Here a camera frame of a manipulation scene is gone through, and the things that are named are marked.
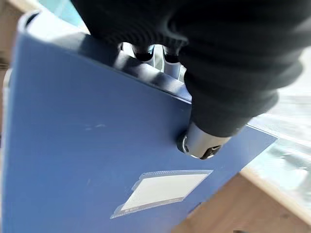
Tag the light wooden cabinet frame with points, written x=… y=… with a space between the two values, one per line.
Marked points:
x=255 y=199

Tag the left robot hand black cloth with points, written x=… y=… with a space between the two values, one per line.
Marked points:
x=218 y=60

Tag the blue plastic file folder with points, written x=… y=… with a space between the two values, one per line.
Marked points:
x=85 y=126

